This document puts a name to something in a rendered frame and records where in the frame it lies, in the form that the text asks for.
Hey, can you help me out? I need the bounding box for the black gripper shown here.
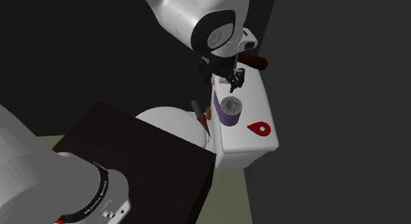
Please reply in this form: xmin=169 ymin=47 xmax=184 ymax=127
xmin=198 ymin=55 xmax=247 ymax=94

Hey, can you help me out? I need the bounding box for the small pink box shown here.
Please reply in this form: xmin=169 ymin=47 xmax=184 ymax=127
xmin=211 ymin=73 xmax=231 ymax=87

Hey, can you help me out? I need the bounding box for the dark brown cylinder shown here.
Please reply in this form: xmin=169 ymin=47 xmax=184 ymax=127
xmin=237 ymin=53 xmax=269 ymax=71

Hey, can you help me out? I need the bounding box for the white toilet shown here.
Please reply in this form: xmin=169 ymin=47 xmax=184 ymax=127
xmin=134 ymin=63 xmax=280 ymax=170

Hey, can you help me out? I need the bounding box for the purple spool with grey top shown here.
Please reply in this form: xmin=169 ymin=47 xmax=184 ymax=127
xmin=213 ymin=90 xmax=244 ymax=127

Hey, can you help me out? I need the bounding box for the red teardrop tag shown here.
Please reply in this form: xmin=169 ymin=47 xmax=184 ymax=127
xmin=246 ymin=121 xmax=272 ymax=138

